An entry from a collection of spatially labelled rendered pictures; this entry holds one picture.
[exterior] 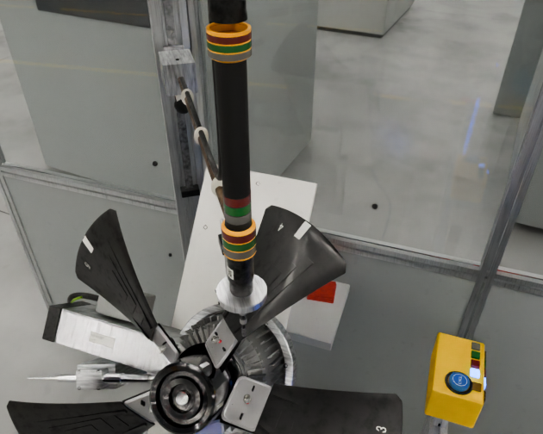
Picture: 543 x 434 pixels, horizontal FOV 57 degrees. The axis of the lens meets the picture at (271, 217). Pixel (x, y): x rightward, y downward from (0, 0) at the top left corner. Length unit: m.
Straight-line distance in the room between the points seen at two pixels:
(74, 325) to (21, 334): 1.66
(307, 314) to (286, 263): 0.64
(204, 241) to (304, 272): 0.38
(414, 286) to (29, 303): 2.06
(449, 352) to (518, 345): 0.56
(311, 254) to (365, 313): 0.89
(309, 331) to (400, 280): 0.33
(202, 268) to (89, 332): 0.27
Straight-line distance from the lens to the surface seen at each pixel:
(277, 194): 1.10
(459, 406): 1.14
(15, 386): 2.63
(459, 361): 1.18
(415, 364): 1.84
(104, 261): 0.98
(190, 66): 1.14
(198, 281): 1.15
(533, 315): 1.63
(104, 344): 1.14
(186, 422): 0.90
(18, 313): 2.94
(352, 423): 0.91
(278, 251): 0.88
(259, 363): 1.00
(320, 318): 1.47
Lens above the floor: 1.96
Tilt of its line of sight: 37 degrees down
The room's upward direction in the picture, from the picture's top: straight up
